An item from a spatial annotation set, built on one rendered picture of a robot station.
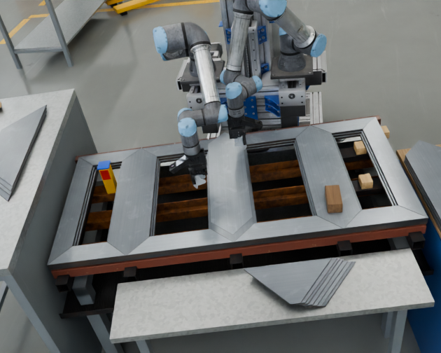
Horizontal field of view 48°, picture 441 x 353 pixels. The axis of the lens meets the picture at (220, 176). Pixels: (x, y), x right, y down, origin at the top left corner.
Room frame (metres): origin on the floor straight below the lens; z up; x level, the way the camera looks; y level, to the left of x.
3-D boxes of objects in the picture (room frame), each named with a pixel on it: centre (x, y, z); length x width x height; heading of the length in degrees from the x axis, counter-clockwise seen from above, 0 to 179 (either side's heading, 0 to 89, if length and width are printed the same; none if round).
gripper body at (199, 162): (1.76, 0.09, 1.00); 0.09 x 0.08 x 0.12; 86
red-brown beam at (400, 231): (1.43, -0.01, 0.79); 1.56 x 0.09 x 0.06; 86
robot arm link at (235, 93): (2.00, -0.13, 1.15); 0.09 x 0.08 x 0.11; 125
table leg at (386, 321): (1.37, -0.71, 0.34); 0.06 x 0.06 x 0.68; 86
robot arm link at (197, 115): (1.87, 0.09, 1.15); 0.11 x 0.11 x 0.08; 2
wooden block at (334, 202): (1.51, -0.45, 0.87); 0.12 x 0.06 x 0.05; 170
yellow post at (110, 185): (2.02, 0.56, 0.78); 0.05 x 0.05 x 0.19; 86
